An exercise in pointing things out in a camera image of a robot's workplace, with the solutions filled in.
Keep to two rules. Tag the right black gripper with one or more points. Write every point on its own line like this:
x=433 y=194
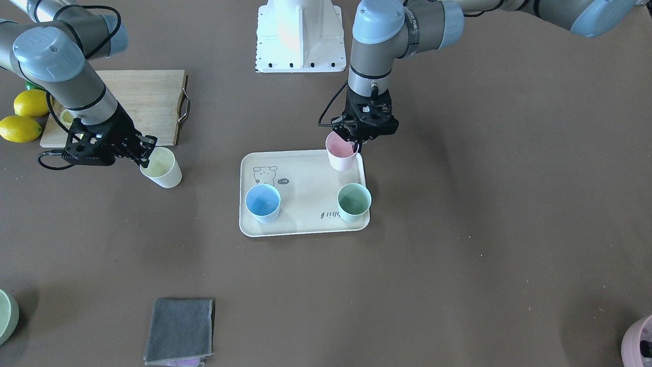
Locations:
x=120 y=129

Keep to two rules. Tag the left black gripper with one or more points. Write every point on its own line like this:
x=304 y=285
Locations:
x=351 y=133

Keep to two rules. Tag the pink cup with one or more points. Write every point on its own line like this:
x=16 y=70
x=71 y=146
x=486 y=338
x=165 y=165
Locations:
x=341 y=153

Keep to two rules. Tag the pale yellow cup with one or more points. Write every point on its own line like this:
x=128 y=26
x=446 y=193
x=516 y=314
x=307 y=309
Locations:
x=163 y=168

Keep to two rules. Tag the green cup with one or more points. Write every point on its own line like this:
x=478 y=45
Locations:
x=354 y=200

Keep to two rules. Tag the blue cup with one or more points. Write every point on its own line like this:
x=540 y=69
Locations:
x=263 y=202

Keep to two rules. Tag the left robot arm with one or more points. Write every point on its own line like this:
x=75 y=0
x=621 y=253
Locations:
x=385 y=31

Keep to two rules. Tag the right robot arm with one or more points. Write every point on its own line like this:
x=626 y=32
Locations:
x=53 y=52

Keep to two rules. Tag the cream rabbit tray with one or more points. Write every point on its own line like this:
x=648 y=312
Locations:
x=308 y=188

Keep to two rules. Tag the wooden cutting board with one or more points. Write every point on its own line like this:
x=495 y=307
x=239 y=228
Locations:
x=156 y=100

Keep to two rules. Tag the lemon half lower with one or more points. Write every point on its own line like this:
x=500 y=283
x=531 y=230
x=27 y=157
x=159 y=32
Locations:
x=66 y=118

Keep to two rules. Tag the whole lemon lower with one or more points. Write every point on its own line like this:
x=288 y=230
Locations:
x=31 y=104

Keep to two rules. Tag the whole lemon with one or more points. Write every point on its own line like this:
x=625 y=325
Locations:
x=31 y=104
x=20 y=129

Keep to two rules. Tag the whole lemon upper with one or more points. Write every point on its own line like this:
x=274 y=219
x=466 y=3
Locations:
x=20 y=129

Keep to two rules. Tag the green lime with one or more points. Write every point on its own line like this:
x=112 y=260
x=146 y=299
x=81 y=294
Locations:
x=32 y=86

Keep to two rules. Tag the grey folded cloth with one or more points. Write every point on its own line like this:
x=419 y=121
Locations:
x=180 y=332

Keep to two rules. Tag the green bowl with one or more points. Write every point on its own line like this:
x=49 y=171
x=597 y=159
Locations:
x=9 y=315

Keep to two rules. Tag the pink ribbed bowl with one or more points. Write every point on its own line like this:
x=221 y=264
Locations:
x=635 y=346

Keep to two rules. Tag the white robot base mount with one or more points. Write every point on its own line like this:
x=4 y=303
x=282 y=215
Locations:
x=300 y=36

